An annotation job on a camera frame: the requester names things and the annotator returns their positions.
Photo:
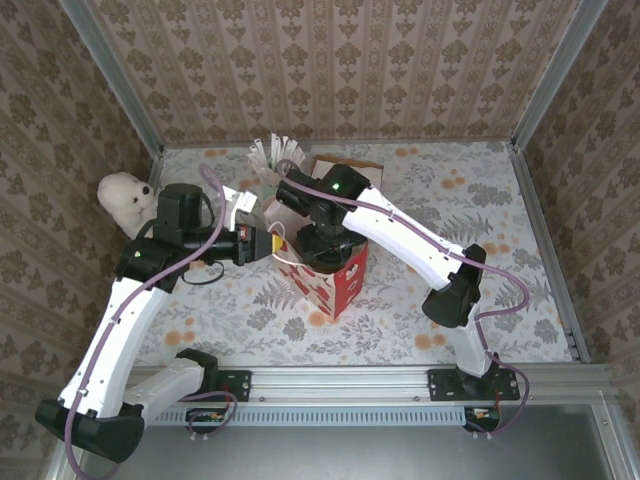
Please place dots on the red white strawberry paper bag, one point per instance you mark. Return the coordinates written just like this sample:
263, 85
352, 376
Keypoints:
345, 290

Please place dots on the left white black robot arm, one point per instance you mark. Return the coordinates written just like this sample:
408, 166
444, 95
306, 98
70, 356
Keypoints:
120, 340

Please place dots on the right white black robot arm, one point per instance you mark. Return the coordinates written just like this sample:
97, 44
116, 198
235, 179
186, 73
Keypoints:
410, 235

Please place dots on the brown cardboard napkin box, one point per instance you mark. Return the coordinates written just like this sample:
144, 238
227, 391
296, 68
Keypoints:
360, 162

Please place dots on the white plush seal toy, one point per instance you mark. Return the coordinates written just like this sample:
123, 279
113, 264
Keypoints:
125, 200

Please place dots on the paper-wrapped straw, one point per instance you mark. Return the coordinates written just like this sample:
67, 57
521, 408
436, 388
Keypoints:
299, 152
256, 150
274, 145
287, 147

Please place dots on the grey metal panel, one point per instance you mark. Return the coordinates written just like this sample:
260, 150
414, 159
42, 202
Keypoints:
325, 455

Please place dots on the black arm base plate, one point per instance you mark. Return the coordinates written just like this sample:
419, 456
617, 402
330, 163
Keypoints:
237, 385
442, 385

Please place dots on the aluminium frame post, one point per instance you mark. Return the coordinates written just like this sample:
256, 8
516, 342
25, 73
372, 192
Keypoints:
114, 75
556, 75

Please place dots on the aluminium mounting rail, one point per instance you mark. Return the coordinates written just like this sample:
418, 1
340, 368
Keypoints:
340, 382

